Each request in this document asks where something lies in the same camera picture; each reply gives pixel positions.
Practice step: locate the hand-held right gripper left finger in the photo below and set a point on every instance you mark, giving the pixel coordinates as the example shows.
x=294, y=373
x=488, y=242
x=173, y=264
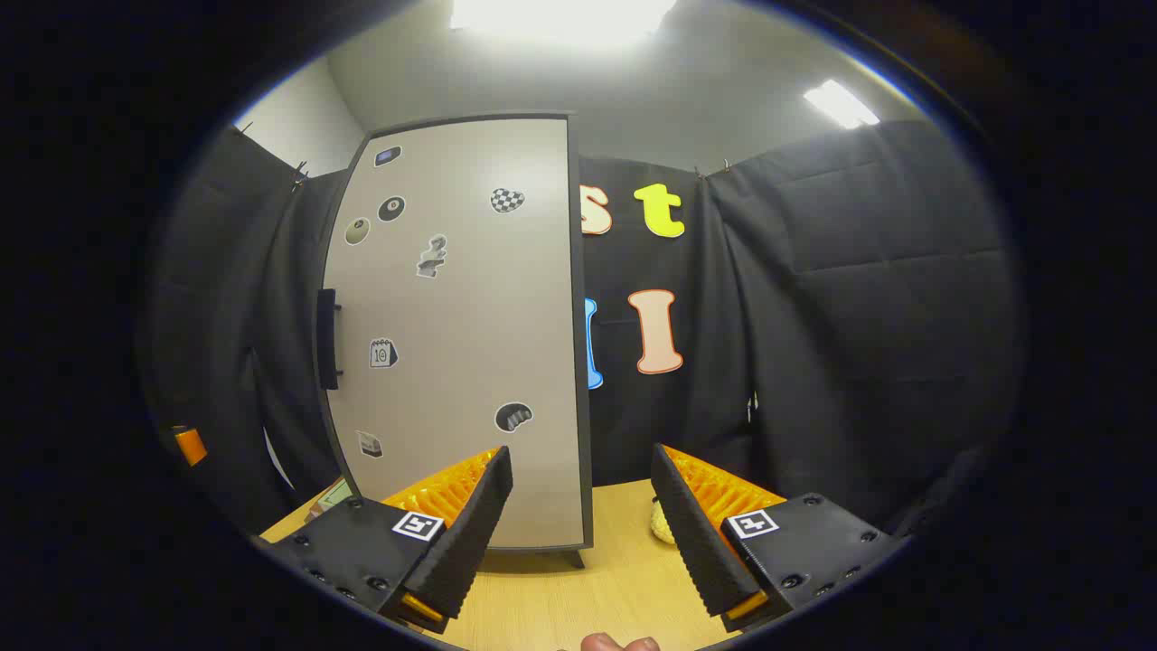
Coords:
x=475, y=533

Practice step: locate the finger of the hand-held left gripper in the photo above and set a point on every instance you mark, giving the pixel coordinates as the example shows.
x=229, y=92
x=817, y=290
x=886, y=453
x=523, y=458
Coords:
x=191, y=446

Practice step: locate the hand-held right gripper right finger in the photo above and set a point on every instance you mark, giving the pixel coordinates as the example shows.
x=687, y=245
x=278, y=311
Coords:
x=691, y=533

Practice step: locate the beige cabinet door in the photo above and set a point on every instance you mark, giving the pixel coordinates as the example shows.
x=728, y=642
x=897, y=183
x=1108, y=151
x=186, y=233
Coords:
x=470, y=344

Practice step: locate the dark cabinet leg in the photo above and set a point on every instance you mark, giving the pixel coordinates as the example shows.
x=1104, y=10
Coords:
x=575, y=558

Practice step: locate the yellow knobbly plush toy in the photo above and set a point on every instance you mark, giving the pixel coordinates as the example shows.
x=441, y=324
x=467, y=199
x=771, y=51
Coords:
x=663, y=524

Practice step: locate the green cover book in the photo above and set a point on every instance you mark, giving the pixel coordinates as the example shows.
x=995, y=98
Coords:
x=331, y=497

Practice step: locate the black backdrop cloth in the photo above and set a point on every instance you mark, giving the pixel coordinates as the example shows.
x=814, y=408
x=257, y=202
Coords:
x=859, y=316

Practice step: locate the ceiling light panel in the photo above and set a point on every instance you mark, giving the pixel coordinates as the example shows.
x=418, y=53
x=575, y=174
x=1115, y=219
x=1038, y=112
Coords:
x=560, y=18
x=841, y=104

